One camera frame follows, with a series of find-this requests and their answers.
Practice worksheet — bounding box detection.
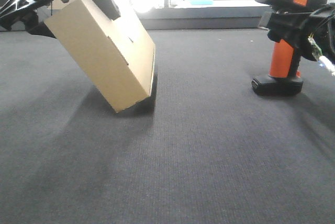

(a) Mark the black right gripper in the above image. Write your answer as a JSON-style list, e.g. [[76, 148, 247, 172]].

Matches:
[[262, 4, 334, 62]]

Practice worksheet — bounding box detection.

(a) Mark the orange black barcode scanner gun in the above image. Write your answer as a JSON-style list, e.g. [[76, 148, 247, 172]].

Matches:
[[251, 0, 334, 96]]

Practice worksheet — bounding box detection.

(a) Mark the brown cardboard package box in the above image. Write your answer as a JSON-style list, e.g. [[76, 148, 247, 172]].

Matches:
[[44, 0, 155, 113]]

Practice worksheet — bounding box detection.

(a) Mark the blue flat tray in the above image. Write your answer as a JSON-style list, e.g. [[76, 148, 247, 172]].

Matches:
[[188, 0, 214, 6]]

